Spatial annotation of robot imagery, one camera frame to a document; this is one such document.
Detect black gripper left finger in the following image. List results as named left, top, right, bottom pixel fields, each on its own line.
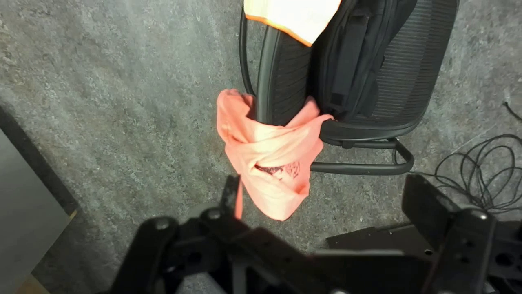
left=111, top=173, right=257, bottom=294

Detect black floor cables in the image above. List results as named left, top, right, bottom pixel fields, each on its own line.
left=430, top=99, right=522, bottom=217

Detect black backpack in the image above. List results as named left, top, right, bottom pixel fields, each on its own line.
left=308, top=0, right=420, bottom=119

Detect peach towel with orange edge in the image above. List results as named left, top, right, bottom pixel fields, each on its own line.
left=241, top=0, right=342, bottom=49

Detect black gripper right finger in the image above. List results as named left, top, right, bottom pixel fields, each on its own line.
left=401, top=173, right=497, bottom=294

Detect stainless steel dishwasher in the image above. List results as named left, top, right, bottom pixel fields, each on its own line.
left=0, top=104, right=81, bottom=294

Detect coral pink shirt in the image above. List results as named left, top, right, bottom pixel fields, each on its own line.
left=215, top=88, right=334, bottom=224

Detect black mesh chair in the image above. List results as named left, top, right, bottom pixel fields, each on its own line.
left=236, top=0, right=461, bottom=176

